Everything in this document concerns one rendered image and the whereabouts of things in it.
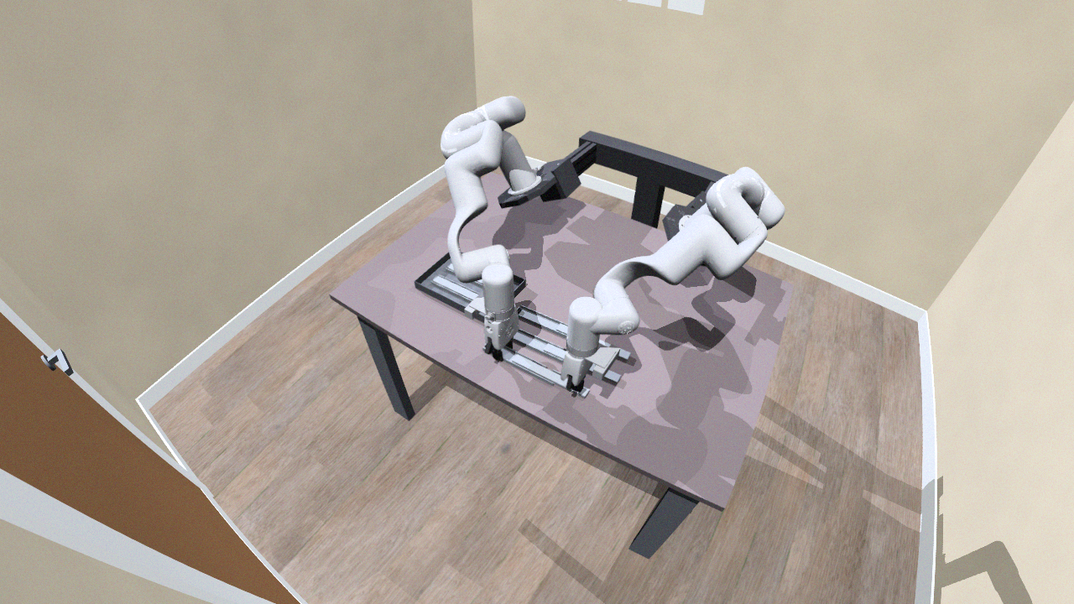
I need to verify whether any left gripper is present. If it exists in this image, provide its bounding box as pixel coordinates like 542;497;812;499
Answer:
560;348;593;392

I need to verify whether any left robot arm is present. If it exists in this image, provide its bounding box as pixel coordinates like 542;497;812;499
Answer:
566;167;785;380

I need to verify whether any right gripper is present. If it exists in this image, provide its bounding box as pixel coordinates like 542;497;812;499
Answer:
484;304;519;361

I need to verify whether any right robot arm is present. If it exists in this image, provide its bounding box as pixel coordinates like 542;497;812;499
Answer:
441;96;541;320

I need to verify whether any white drawer slide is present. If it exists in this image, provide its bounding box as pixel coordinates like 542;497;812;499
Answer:
446;264;482;287
431;274;479;303
517;305;632;361
500;346;590;398
512;329;621;383

